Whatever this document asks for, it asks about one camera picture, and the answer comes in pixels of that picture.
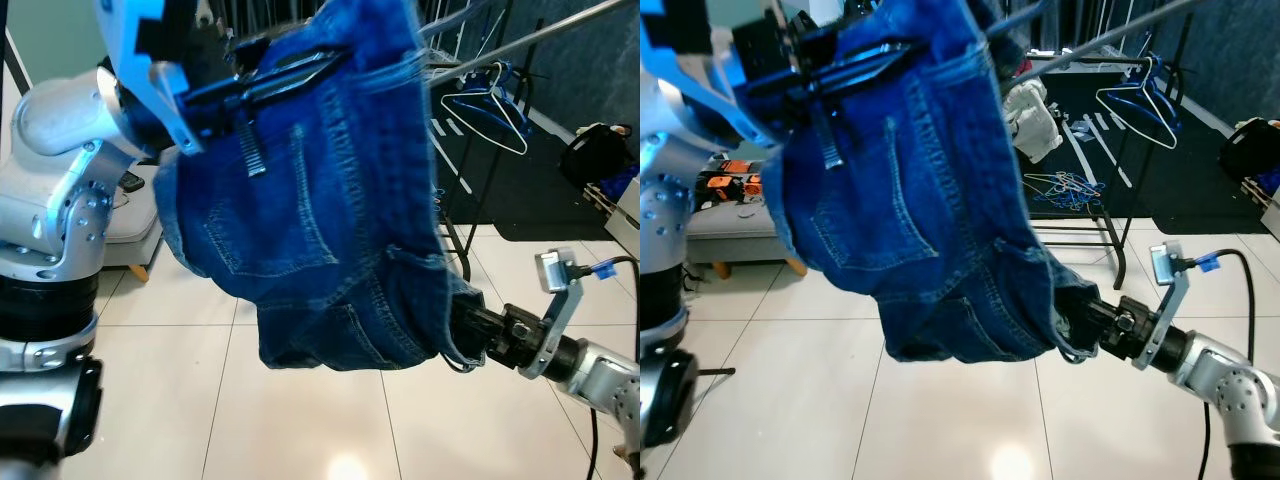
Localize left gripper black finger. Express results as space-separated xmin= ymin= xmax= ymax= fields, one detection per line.
xmin=800 ymin=40 xmax=926 ymax=79
xmin=745 ymin=66 xmax=911 ymax=104
xmin=190 ymin=73 xmax=336 ymax=109
xmin=230 ymin=48 xmax=351 ymax=86

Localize blue denim jeans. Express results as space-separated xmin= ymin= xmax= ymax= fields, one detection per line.
xmin=155 ymin=0 xmax=491 ymax=373
xmin=770 ymin=0 xmax=1101 ymax=366

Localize orange black tool case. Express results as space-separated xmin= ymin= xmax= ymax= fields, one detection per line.
xmin=697 ymin=160 xmax=766 ymax=216

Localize white grey garment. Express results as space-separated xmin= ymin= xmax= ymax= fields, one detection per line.
xmin=1003 ymin=80 xmax=1061 ymax=166

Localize grey cushioned stool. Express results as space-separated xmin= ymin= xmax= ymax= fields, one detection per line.
xmin=685 ymin=205 xmax=806 ymax=279
xmin=100 ymin=165 xmax=166 ymax=281

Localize black duffel bag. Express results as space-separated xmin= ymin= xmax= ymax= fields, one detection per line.
xmin=560 ymin=122 xmax=633 ymax=196
xmin=1218 ymin=117 xmax=1280 ymax=186

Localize black metal clothes rack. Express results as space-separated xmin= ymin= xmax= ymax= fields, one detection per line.
xmin=415 ymin=0 xmax=641 ymax=286
xmin=985 ymin=0 xmax=1201 ymax=291

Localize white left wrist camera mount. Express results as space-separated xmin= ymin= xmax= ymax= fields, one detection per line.
xmin=640 ymin=0 xmax=776 ymax=151
xmin=95 ymin=0 xmax=206 ymax=156

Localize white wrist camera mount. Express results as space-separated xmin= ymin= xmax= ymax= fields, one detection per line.
xmin=1135 ymin=243 xmax=1196 ymax=371
xmin=640 ymin=0 xmax=776 ymax=151
xmin=520 ymin=248 xmax=586 ymax=379
xmin=95 ymin=0 xmax=206 ymax=156

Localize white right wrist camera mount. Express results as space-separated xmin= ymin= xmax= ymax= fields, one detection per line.
xmin=1135 ymin=243 xmax=1196 ymax=371
xmin=520 ymin=248 xmax=586 ymax=379

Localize tangled coloured wire hangers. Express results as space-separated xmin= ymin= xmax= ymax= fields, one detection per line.
xmin=1025 ymin=170 xmax=1106 ymax=213

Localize white wire hanger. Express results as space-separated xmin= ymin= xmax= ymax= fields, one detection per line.
xmin=1095 ymin=80 xmax=1173 ymax=151
xmin=443 ymin=83 xmax=530 ymax=156

